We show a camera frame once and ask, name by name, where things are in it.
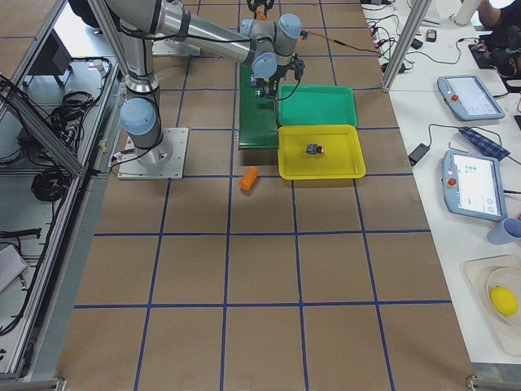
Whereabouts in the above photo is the aluminium frame post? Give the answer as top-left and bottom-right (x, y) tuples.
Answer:
(381, 0), (431, 92)

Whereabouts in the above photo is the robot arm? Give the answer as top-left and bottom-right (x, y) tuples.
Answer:
(247, 0), (274, 20)
(70, 1), (304, 151)

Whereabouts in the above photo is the yellow tray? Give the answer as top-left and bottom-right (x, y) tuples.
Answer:
(278, 125), (366, 180)

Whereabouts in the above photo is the blue teach pendant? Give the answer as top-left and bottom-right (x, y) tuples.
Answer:
(436, 74), (505, 121)
(441, 150), (507, 222)

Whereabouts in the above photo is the red black power cable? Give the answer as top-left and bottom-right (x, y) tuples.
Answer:
(300, 29), (387, 58)

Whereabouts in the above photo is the green conveyor belt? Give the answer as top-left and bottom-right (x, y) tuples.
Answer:
(239, 65), (278, 150)

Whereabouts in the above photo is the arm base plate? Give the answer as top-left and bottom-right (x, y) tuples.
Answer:
(149, 30), (201, 57)
(116, 127), (189, 180)

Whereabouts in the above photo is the plain orange cylinder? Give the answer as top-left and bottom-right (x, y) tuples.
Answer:
(239, 166), (259, 191)

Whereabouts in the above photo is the yellow push button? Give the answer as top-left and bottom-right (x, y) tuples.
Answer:
(305, 143), (325, 156)
(250, 75), (264, 87)

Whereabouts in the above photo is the blue mug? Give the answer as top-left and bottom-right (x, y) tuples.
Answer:
(487, 217), (521, 245)

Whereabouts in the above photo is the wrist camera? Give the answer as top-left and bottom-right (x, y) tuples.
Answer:
(291, 55), (305, 82)

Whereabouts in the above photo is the white bowl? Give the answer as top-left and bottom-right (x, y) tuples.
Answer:
(486, 266), (520, 327)

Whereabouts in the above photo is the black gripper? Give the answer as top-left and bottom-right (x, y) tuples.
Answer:
(261, 77), (278, 93)

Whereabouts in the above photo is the blue plaid cloth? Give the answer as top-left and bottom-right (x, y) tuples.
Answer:
(458, 126), (510, 161)

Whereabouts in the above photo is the black power adapter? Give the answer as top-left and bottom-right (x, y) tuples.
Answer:
(408, 143), (430, 167)

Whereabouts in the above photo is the yellow lemon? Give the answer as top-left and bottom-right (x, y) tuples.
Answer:
(489, 286), (519, 317)

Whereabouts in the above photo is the green tray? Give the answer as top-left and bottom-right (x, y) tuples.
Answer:
(278, 85), (358, 127)

